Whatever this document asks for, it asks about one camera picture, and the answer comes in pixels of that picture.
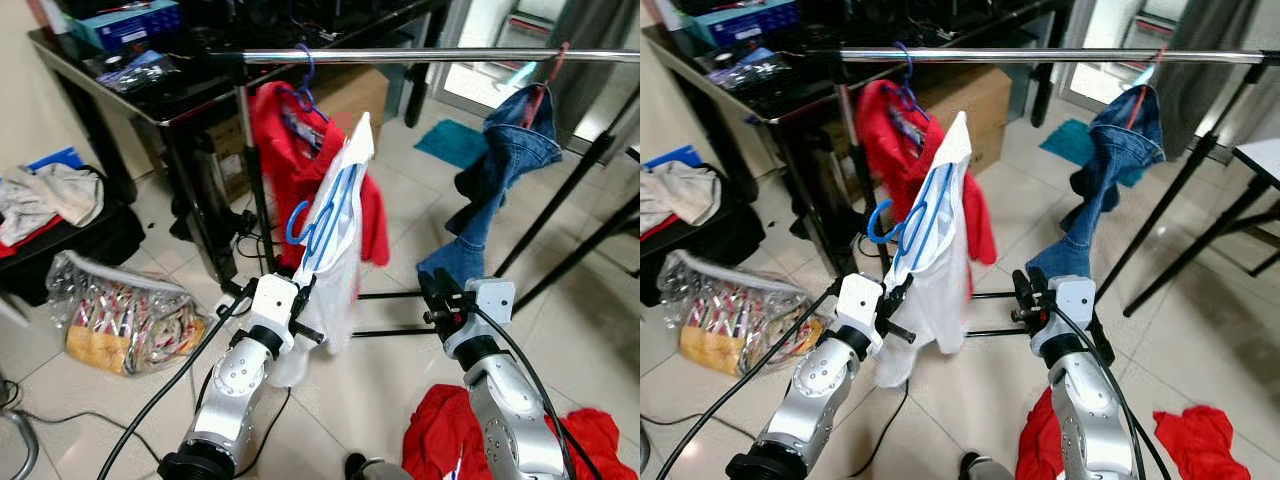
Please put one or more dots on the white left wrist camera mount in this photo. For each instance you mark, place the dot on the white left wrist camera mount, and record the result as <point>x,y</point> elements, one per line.
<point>860,305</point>
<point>270,305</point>

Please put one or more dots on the chrome clothes rail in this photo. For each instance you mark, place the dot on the chrome clothes rail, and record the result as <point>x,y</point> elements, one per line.
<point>1050,55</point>
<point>450,55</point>

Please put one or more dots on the black clothes rack stand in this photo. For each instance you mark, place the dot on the black clothes rack stand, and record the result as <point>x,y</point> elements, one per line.
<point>560,200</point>
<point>1180,182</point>

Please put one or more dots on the dark grey curtain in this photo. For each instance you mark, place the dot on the dark grey curtain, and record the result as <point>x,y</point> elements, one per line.
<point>590,60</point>
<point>1200,60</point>

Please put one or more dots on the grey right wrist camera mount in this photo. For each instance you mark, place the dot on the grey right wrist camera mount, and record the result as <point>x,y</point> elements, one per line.
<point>1072,305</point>
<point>490,305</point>

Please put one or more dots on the grey beige crumpled cloth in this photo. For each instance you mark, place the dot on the grey beige crumpled cloth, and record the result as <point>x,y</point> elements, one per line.
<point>50,195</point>
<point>680,190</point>

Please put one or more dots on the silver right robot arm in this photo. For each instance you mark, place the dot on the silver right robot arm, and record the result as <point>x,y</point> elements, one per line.
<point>1090,410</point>
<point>510,410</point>

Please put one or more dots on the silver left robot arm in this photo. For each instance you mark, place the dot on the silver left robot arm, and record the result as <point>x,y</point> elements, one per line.
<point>820,390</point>
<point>235,390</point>

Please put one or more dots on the teal floor mat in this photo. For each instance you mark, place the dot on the teal floor mat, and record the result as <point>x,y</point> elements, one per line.
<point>450,145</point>
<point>1070,140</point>

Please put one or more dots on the small red cloth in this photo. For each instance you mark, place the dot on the small red cloth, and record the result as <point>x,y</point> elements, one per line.
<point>20,240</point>
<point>650,228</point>

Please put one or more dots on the blue flat box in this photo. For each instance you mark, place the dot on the blue flat box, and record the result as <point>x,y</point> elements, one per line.
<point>672,157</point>
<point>55,158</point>

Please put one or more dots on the blue denim garment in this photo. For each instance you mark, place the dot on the blue denim garment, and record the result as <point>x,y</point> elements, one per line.
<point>1120,150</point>
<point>510,150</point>

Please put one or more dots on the black table leg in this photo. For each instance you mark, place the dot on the black table leg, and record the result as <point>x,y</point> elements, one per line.
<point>1200,250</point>

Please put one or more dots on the black storage bag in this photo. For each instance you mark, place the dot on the black storage bag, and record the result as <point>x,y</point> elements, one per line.
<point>70,250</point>
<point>720,240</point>

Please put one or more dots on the blue plastic clothes hanger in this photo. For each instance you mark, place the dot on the blue plastic clothes hanger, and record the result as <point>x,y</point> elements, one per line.
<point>873,225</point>
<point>291,225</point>

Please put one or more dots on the clear plastic bag with packets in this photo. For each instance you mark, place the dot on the clear plastic bag with packets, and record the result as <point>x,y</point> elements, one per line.
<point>740,310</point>
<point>120,310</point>

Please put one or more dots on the teal cardboard box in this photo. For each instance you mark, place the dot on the teal cardboard box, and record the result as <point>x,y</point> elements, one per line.
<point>130,22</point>
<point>745,22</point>

